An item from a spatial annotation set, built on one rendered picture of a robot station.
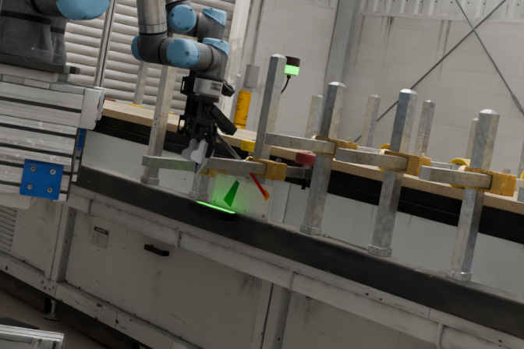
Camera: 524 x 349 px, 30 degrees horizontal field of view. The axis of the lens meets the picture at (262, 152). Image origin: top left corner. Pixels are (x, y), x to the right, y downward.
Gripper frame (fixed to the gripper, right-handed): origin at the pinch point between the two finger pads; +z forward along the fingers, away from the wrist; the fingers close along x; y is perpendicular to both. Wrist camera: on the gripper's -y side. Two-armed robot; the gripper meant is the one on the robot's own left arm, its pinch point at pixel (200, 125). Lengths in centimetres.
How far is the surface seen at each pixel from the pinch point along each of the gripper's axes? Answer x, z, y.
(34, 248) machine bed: -75, 69, 114
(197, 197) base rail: -6.5, 22.2, 0.4
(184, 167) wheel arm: 3.9, 12.9, 0.8
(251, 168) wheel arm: 8.8, 8.6, -24.0
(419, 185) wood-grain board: -4, 4, -69
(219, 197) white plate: -2.6, 20.1, -9.4
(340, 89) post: 9, -18, -46
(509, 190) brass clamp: 28, -1, -101
